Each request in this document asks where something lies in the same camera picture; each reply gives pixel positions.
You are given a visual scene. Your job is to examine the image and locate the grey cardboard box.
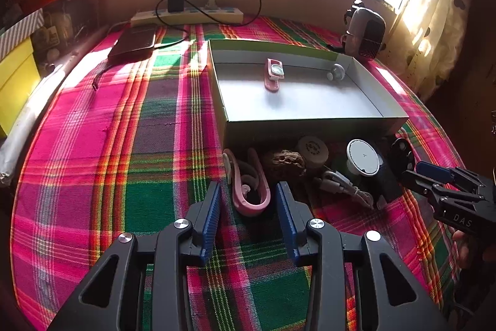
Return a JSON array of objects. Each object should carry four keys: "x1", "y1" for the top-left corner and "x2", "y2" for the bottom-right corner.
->
[{"x1": 206, "y1": 39, "x2": 410, "y2": 149}]

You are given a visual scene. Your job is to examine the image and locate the black textured flashlight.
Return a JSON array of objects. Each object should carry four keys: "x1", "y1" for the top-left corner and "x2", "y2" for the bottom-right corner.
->
[{"x1": 371, "y1": 154, "x2": 404, "y2": 200}]

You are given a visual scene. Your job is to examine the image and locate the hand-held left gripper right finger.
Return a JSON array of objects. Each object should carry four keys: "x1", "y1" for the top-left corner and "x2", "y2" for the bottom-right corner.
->
[{"x1": 276, "y1": 181, "x2": 452, "y2": 331}]

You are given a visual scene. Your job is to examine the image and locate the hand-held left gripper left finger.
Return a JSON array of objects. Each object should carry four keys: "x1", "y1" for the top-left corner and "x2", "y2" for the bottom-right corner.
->
[{"x1": 46, "y1": 181, "x2": 223, "y2": 331}]

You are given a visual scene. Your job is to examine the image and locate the green spool with white cap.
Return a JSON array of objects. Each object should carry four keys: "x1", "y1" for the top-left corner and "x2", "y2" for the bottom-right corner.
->
[{"x1": 333, "y1": 139, "x2": 382, "y2": 178}]

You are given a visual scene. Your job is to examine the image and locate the striped box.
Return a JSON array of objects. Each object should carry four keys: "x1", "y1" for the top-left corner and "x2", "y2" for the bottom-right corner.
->
[{"x1": 0, "y1": 9, "x2": 44, "y2": 58}]

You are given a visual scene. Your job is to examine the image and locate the pink gadget with round lens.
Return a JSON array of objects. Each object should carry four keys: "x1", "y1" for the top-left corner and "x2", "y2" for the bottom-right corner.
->
[{"x1": 263, "y1": 58, "x2": 286, "y2": 92}]

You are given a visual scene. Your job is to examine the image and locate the short black cable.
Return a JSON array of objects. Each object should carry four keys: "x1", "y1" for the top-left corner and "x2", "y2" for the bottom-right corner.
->
[{"x1": 92, "y1": 60, "x2": 113, "y2": 91}]

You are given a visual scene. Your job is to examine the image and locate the beige round jar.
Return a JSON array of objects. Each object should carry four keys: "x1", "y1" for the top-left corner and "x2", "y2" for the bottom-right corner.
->
[{"x1": 296, "y1": 136, "x2": 329, "y2": 171}]

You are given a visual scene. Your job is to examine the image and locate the person's right hand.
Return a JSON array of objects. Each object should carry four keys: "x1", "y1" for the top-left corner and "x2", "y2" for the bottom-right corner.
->
[{"x1": 453, "y1": 229, "x2": 496, "y2": 270}]

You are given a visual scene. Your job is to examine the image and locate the yellow box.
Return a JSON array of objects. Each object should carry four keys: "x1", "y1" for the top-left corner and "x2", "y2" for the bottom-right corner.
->
[{"x1": 0, "y1": 40, "x2": 41, "y2": 140}]

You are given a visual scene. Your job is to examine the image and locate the small pink black heater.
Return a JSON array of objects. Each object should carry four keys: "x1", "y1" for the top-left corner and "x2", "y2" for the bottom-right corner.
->
[{"x1": 343, "y1": 0, "x2": 386, "y2": 60}]

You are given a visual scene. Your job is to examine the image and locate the cream dotted curtain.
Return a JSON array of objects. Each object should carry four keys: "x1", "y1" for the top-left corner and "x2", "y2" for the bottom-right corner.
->
[{"x1": 395, "y1": 0, "x2": 477, "y2": 99}]

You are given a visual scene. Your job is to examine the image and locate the plaid tablecloth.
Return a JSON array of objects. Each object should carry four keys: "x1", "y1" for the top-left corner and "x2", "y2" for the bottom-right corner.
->
[{"x1": 10, "y1": 15, "x2": 466, "y2": 331}]

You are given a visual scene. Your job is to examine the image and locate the white power strip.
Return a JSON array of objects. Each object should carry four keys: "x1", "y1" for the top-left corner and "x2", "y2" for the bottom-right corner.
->
[{"x1": 131, "y1": 7, "x2": 244, "y2": 25}]

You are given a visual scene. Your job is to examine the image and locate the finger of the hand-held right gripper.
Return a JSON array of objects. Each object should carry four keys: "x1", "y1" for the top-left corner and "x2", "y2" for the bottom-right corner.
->
[
  {"x1": 401, "y1": 170, "x2": 446, "y2": 205},
  {"x1": 416, "y1": 161, "x2": 479, "y2": 186}
]

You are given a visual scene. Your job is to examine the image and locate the black round gadget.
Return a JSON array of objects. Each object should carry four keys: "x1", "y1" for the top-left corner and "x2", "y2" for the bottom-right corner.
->
[{"x1": 391, "y1": 138, "x2": 416, "y2": 177}]

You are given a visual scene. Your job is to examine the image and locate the large brown wrinkled walnut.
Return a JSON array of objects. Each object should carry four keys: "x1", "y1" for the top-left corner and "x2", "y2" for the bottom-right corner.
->
[{"x1": 263, "y1": 149, "x2": 307, "y2": 182}]

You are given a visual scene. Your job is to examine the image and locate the pink carabiner clip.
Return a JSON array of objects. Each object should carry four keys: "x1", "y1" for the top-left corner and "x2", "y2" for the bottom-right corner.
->
[{"x1": 223, "y1": 148, "x2": 272, "y2": 217}]

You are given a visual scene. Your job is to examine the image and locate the dark power bank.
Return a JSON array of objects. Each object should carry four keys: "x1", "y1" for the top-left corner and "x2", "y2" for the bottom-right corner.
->
[{"x1": 108, "y1": 26, "x2": 157, "y2": 62}]

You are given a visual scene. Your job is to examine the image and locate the white cable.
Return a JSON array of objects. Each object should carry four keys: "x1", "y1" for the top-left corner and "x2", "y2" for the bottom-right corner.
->
[{"x1": 314, "y1": 170, "x2": 374, "y2": 209}]

